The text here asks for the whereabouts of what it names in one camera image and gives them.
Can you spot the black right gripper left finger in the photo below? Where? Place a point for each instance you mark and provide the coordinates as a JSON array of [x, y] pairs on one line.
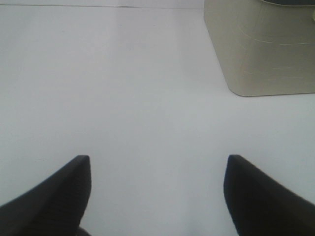
[[54, 207]]

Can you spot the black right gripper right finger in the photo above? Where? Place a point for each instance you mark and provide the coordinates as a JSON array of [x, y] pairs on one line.
[[260, 206]]

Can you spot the beige fabric storage box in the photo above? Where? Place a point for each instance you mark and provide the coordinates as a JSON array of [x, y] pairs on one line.
[[264, 47]]

